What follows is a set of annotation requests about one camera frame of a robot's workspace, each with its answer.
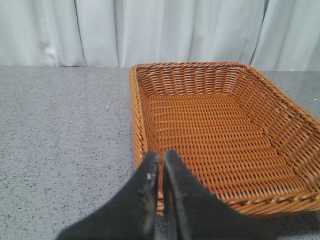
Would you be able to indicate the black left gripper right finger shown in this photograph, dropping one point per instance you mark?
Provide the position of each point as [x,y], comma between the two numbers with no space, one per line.
[191,212]

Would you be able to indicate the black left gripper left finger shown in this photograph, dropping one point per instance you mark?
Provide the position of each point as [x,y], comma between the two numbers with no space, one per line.
[129,215]

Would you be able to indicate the brown wicker basket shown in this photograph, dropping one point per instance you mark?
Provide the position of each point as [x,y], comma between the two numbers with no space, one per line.
[244,139]

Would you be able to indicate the white curtain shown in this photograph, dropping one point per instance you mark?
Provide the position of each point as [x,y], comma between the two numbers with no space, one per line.
[270,35]

